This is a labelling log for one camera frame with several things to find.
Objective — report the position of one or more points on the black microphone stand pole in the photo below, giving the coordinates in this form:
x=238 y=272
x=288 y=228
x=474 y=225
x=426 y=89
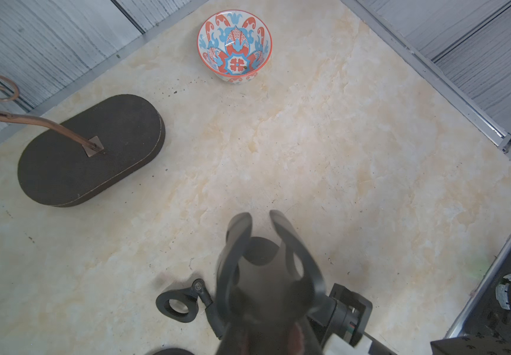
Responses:
x=265 y=290

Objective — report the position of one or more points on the spare black microphone pole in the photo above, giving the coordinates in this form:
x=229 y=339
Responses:
x=182 y=305

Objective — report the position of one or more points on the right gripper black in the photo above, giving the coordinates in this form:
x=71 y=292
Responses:
x=343 y=313

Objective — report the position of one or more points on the scrolled wire holder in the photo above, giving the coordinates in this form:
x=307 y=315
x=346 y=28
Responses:
x=24 y=117

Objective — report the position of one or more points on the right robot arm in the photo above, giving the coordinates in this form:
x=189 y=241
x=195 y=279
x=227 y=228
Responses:
x=487 y=330

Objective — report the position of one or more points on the dark oval stand base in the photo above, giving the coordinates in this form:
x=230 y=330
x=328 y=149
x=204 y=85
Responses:
x=125 y=132

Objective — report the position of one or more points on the aluminium front rail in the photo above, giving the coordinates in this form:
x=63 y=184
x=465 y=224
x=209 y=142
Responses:
x=458 y=324

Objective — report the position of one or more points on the red blue patterned bowl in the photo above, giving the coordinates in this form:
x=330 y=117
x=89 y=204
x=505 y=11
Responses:
x=235 y=45

